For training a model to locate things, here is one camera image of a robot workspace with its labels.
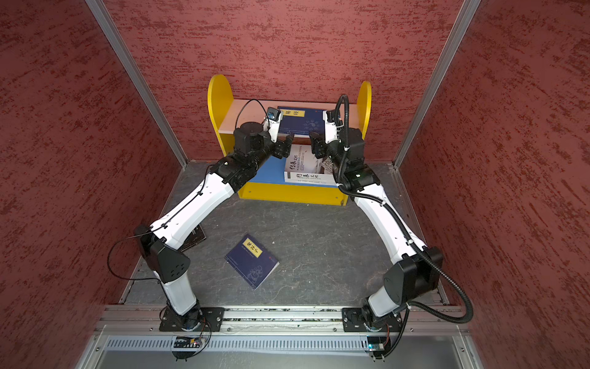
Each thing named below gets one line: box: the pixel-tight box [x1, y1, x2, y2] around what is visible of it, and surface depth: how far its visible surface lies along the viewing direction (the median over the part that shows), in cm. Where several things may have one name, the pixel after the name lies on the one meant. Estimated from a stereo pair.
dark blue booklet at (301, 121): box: [277, 106, 325, 135], surface depth 78 cm
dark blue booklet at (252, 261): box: [224, 233, 281, 291], surface depth 87 cm
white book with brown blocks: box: [284, 174, 338, 186], surface depth 93 cm
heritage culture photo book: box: [284, 143, 338, 186], surface depth 93 cm
